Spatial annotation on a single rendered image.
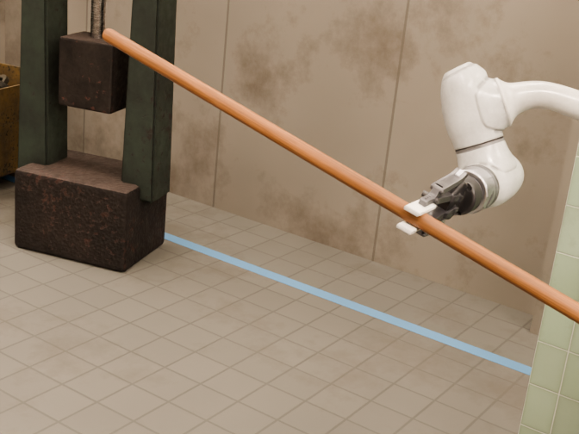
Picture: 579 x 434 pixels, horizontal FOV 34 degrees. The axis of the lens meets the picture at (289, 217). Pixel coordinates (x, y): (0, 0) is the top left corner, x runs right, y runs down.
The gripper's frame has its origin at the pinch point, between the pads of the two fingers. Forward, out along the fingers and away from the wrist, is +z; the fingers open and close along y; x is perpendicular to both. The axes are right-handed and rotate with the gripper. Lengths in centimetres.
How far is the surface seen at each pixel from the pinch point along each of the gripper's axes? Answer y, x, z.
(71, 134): 230, 378, -307
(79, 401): 186, 132, -85
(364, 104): 104, 168, -309
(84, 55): 108, 269, -192
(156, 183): 159, 216, -208
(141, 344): 190, 148, -138
